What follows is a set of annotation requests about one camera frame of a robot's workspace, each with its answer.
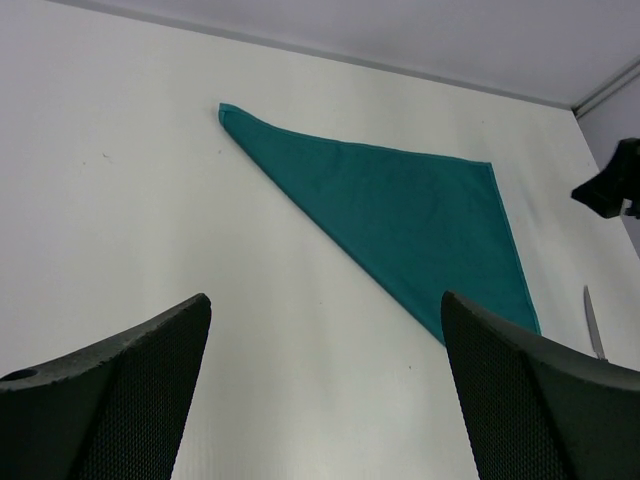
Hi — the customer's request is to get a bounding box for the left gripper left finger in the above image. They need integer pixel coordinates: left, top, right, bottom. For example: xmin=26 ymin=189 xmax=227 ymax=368
xmin=1 ymin=294 xmax=211 ymax=479

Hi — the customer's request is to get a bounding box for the steel table knife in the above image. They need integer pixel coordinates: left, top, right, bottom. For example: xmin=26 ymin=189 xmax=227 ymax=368
xmin=583 ymin=285 xmax=607 ymax=361

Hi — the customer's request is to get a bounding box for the teal cloth napkin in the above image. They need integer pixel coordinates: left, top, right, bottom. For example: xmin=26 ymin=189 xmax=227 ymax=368
xmin=218 ymin=103 xmax=540 ymax=338

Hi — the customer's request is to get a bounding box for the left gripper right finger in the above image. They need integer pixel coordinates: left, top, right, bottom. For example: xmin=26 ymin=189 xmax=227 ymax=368
xmin=441 ymin=291 xmax=639 ymax=479

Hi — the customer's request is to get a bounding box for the right aluminium frame post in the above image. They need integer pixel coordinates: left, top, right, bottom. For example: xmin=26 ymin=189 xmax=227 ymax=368
xmin=571 ymin=57 xmax=640 ymax=119

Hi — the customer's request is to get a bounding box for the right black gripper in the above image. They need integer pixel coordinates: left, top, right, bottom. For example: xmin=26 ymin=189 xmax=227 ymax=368
xmin=571 ymin=138 xmax=639 ymax=219

